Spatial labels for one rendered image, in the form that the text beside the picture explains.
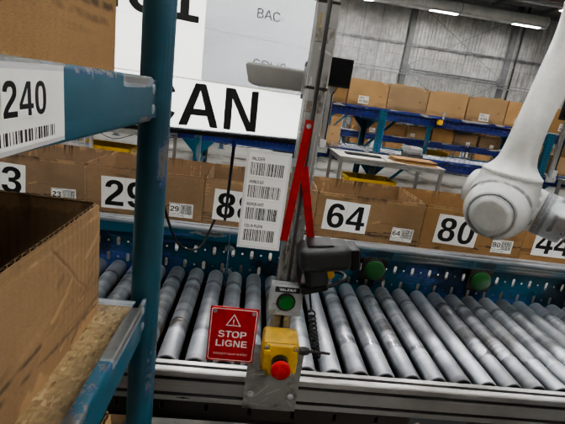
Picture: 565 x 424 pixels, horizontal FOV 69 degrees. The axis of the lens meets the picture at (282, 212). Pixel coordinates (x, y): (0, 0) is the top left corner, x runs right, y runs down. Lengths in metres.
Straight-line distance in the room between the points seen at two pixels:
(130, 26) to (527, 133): 0.71
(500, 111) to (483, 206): 6.08
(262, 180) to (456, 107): 5.83
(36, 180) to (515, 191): 1.38
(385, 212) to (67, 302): 1.27
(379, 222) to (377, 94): 4.70
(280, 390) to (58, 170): 1.01
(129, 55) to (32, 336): 0.60
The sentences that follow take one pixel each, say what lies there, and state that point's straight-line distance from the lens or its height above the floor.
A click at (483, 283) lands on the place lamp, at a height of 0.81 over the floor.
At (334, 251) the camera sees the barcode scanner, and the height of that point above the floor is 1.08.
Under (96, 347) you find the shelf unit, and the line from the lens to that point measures 0.36.
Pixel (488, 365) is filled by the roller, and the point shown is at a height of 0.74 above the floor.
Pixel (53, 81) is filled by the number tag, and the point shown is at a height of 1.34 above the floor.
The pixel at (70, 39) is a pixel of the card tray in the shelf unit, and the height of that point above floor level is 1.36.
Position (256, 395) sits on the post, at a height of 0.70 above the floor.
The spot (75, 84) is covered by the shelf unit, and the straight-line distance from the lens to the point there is 0.21.
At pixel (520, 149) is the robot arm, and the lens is 0.82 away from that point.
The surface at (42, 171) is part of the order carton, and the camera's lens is 1.57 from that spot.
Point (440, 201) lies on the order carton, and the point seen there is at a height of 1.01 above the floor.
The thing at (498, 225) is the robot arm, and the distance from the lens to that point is 0.77.
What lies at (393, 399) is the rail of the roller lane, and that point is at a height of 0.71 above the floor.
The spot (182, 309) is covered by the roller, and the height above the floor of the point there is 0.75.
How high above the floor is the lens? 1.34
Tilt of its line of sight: 16 degrees down
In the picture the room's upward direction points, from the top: 8 degrees clockwise
